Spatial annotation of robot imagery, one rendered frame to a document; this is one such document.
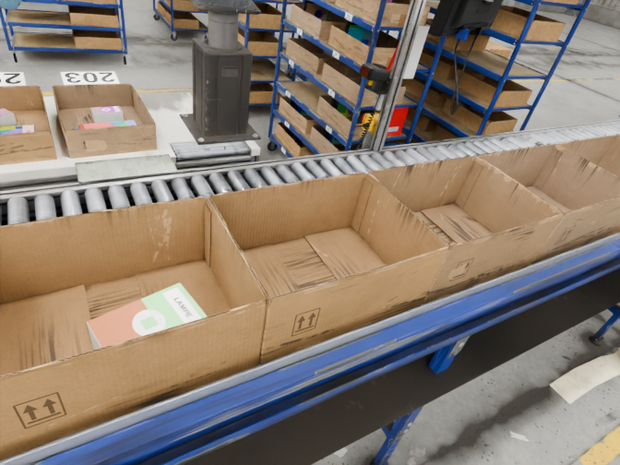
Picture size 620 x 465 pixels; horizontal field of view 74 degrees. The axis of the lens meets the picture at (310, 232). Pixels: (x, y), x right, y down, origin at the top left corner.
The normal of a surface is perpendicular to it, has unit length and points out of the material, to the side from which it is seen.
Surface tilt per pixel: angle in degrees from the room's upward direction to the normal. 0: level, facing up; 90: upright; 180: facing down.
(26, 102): 89
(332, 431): 0
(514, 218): 89
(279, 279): 2
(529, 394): 0
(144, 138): 91
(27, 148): 91
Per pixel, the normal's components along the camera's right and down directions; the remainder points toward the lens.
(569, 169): -0.86, 0.19
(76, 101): 0.52, 0.58
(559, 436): 0.16, -0.78
